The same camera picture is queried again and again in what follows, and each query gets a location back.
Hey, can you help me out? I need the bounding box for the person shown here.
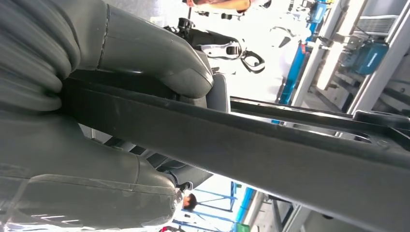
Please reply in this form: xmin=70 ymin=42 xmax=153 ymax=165
xmin=181 ymin=193 xmax=198 ymax=213
xmin=185 ymin=0 xmax=273 ymax=11

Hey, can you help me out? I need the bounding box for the blue rack with green crates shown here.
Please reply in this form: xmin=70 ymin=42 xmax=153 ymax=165
xmin=172 ymin=181 xmax=258 ymax=232

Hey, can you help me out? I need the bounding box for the white and black robot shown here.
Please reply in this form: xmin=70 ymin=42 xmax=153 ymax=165
xmin=163 ymin=17 xmax=266 ymax=75

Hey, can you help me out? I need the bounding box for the blue metal beam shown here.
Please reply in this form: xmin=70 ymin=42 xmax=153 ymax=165
xmin=278 ymin=0 xmax=328 ymax=105

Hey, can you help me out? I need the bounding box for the white vented unit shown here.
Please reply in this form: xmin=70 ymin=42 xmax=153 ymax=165
xmin=353 ymin=14 xmax=400 ymax=37

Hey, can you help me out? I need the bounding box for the grey metal frame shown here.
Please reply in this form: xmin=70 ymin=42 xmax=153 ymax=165
xmin=290 ymin=0 xmax=410 ymax=115

